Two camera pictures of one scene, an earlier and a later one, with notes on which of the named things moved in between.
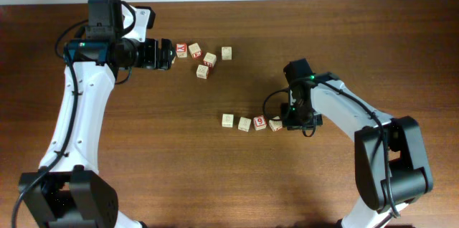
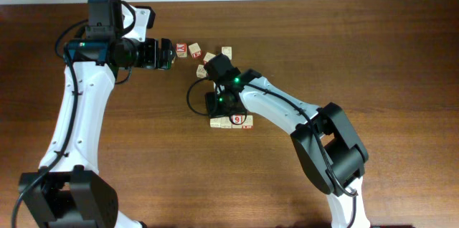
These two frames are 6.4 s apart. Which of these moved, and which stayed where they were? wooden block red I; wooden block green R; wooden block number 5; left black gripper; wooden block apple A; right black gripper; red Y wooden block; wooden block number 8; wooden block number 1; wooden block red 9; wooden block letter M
Moved: right black gripper; wooden block red 9; wooden block red I; wooden block number 1; wooden block green R
Stayed: wooden block number 8; wooden block letter M; left black gripper; wooden block apple A; wooden block number 5; red Y wooden block
